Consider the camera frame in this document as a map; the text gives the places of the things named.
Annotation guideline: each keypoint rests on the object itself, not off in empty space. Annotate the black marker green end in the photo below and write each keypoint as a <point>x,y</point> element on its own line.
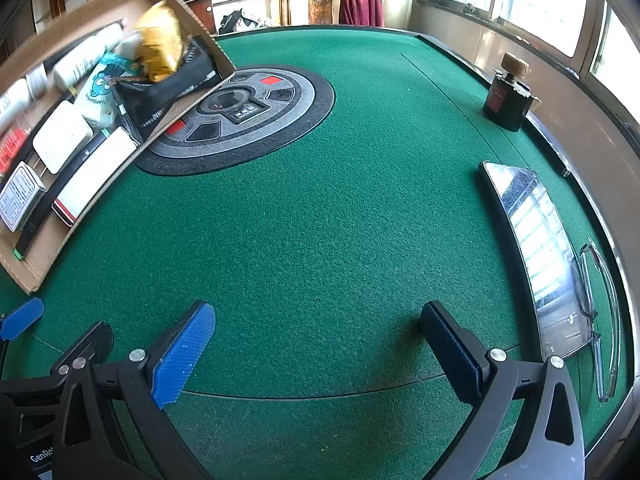
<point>50,205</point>

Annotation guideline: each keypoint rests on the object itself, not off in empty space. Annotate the clear frame eyeglasses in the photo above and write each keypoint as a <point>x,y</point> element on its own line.
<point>601,370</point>

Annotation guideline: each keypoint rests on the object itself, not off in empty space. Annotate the black ink bottle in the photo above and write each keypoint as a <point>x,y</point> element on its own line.
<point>505,105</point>

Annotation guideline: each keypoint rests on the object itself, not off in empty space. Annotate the window with metal frame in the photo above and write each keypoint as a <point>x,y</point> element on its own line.
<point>525,0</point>

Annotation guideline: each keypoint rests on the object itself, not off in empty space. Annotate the red glue pack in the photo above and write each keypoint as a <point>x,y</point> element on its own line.
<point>10,152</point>

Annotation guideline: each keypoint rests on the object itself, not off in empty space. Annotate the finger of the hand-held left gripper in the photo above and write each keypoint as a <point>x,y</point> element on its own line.
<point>22,316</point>
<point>92,340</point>

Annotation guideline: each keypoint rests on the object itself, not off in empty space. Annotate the glossy black smartphone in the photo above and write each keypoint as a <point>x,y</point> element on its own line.
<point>540,250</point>

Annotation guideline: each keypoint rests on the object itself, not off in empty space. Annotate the gold snack packet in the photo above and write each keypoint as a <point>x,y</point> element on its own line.
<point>160,40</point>

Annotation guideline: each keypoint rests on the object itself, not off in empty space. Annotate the pile of bags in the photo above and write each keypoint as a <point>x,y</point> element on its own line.
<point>245,22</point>

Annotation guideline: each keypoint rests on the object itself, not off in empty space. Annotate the round table control panel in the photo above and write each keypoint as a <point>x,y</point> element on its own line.
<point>280,110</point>

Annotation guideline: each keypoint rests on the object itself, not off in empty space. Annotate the white power adapter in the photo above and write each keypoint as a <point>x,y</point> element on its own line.
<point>62,135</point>

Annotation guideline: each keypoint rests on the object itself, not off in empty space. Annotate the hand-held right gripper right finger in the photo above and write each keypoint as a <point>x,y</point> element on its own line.
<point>455,355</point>

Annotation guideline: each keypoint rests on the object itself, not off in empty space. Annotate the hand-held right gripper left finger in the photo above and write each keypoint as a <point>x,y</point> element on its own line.
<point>185,355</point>

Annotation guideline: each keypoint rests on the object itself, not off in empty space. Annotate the black snack bag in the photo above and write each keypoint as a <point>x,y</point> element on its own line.
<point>165,95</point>

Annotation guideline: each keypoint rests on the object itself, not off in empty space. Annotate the small white carton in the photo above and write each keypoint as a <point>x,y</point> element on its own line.
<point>20,195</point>

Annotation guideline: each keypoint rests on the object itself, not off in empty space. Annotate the shallow cardboard box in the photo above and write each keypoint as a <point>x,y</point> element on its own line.
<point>55,241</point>

